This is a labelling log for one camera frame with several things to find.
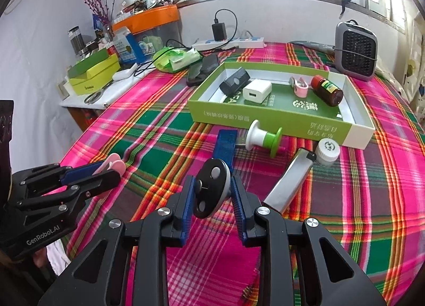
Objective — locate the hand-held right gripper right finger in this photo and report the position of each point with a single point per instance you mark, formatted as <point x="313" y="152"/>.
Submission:
<point x="239" y="211"/>

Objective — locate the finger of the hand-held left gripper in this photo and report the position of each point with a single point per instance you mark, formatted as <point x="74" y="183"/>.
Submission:
<point x="81" y="173"/>
<point x="96" y="184"/>

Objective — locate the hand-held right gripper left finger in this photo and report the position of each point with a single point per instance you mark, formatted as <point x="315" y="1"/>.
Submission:
<point x="187" y="204"/>

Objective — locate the black round remote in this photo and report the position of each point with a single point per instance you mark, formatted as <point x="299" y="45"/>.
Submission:
<point x="209" y="193"/>

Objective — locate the large pink plastic clip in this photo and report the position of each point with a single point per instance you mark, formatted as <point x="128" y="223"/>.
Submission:
<point x="114" y="163"/>

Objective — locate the silver lighter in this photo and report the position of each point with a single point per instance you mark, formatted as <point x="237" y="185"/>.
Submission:
<point x="287" y="183"/>

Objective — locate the blue USB flash drive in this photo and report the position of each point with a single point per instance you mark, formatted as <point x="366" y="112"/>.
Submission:
<point x="224" y="148"/>

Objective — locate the green white plastic spool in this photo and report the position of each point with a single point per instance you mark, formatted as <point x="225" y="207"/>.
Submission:
<point x="262" y="138"/>

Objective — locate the green cardboard box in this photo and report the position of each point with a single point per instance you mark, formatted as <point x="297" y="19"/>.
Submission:
<point x="265" y="116"/>

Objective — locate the white round bottle cap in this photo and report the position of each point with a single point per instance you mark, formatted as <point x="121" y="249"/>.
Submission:
<point x="327" y="151"/>

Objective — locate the white USB charger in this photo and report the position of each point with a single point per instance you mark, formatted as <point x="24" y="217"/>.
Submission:
<point x="255" y="92"/>

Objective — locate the black bike light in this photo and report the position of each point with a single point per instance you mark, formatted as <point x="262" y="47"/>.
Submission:
<point x="232" y="82"/>

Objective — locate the small pink plastic clip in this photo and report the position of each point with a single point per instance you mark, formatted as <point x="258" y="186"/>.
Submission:
<point x="298" y="88"/>

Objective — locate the brown bottle with red cap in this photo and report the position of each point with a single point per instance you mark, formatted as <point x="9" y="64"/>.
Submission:
<point x="327" y="92"/>

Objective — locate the person's left hand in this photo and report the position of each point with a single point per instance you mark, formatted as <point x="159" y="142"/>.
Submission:
<point x="40" y="258"/>

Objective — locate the scissors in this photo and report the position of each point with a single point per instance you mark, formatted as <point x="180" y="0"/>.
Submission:
<point x="94" y="96"/>

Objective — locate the plaid blanket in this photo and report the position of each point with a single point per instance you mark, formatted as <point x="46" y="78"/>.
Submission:
<point x="166" y="120"/>

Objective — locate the yellow cardboard box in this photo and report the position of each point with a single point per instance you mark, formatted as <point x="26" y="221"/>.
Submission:
<point x="96" y="78"/>

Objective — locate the white plastic case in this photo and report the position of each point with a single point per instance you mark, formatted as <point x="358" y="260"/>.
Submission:
<point x="124" y="73"/>

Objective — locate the green cardboard tray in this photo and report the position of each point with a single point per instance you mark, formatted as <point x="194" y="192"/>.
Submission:
<point x="88" y="63"/>

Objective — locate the black smartphone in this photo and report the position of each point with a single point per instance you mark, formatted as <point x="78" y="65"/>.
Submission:
<point x="211" y="63"/>
<point x="196" y="75"/>

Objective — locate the black steel thermos flask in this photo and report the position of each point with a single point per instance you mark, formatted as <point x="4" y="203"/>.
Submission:
<point x="77" y="40"/>

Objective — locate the blue white carton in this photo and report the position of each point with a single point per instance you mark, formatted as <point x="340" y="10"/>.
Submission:
<point x="126" y="45"/>

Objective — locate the green wipes packet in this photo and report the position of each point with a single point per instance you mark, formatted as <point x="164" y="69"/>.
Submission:
<point x="177" y="58"/>

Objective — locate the orange lidded storage bin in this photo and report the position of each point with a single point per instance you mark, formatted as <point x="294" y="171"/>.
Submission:
<point x="149" y="20"/>

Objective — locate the white power strip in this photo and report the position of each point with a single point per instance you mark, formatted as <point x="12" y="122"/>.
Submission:
<point x="232" y="43"/>

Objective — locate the black power adapter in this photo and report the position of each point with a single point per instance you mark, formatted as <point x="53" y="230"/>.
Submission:
<point x="219" y="31"/>

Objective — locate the grey fan heater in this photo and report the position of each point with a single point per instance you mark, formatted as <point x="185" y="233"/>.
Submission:
<point x="355" y="50"/>

